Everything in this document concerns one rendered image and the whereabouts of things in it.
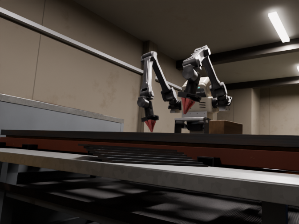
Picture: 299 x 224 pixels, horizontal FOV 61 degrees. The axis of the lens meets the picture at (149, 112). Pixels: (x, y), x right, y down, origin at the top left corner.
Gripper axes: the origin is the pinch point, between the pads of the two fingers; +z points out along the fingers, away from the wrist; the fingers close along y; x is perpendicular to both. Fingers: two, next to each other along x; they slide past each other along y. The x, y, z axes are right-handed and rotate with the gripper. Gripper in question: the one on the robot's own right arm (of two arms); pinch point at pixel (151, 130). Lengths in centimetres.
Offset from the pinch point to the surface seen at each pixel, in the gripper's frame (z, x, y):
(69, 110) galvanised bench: -27, -16, -59
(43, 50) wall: -181, 79, -220
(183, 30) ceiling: -253, 301, -79
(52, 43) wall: -197, 92, -215
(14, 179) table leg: 20, -58, -55
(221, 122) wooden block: 16, -55, 62
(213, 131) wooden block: 18, -55, 58
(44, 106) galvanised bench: -27, -36, -58
